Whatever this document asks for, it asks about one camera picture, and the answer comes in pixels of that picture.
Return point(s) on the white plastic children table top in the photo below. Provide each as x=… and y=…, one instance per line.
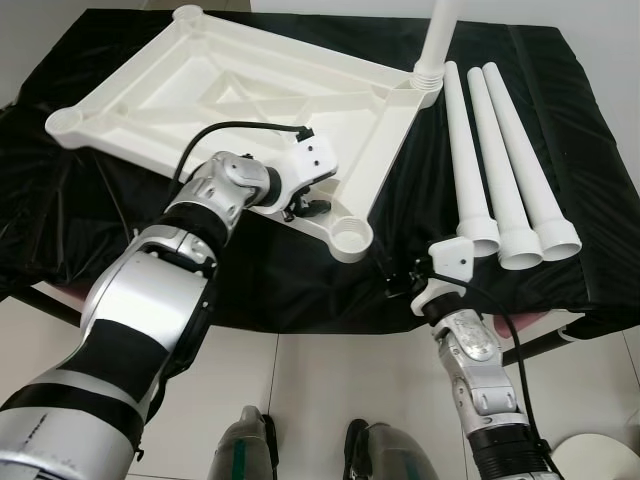
x=380, y=150

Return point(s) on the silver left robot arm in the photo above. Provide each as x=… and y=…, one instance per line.
x=130, y=300

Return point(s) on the black table cloth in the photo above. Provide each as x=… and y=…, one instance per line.
x=420, y=280

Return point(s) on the maroon plastic stool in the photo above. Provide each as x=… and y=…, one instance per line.
x=525, y=325

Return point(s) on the black metal table leg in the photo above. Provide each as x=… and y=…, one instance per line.
x=55, y=305
x=545, y=342

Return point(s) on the grey right robot leg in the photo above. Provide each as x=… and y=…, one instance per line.
x=395, y=455

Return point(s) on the grey robot leg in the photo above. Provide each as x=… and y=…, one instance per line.
x=395, y=455
x=240, y=450

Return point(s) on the grey left robot leg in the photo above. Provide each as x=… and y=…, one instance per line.
x=240, y=450

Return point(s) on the white round object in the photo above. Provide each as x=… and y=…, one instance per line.
x=595, y=460

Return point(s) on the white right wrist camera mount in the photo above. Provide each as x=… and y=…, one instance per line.
x=450, y=255

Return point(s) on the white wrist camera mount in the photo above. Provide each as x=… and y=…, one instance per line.
x=315, y=155
x=450, y=255

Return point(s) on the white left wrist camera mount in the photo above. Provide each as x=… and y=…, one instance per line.
x=315, y=155

